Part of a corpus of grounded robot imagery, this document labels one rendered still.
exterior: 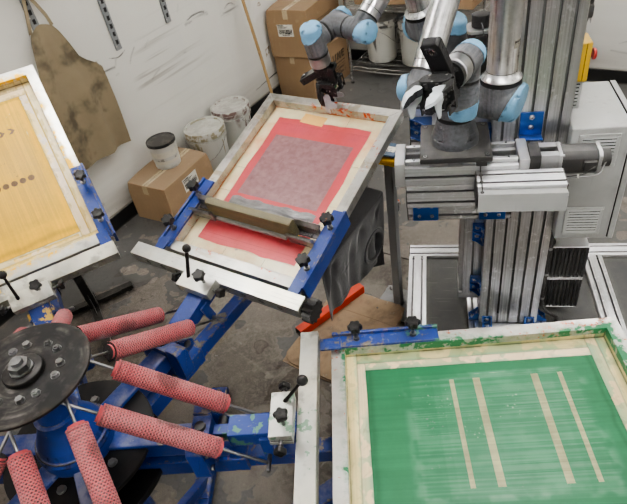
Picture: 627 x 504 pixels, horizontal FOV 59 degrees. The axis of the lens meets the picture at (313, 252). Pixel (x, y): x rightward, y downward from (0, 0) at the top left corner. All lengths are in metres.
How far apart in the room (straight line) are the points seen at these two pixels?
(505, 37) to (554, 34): 0.30
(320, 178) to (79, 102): 2.14
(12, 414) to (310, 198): 1.11
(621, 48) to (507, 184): 3.42
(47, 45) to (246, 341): 2.01
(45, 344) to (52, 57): 2.47
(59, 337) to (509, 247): 1.68
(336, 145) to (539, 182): 0.71
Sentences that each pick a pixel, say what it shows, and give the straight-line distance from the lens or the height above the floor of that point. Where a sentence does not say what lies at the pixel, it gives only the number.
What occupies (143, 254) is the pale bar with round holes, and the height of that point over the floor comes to 1.10.
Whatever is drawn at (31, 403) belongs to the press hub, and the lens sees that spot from 1.37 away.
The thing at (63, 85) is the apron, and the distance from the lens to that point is 3.74.
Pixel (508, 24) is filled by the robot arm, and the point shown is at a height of 1.66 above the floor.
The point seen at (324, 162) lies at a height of 1.17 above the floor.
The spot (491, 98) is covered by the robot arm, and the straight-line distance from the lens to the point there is 1.73.
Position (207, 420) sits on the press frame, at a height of 1.04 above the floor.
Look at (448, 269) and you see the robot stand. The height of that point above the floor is 0.21.
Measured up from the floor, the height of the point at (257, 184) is 1.13.
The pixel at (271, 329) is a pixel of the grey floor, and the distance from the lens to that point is 3.05.
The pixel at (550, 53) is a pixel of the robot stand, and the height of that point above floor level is 1.47.
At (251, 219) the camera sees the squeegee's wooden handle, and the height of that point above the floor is 1.15.
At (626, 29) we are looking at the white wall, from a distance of 5.12.
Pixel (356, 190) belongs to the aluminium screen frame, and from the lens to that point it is 1.85.
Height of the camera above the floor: 2.23
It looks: 40 degrees down
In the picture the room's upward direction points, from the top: 11 degrees counter-clockwise
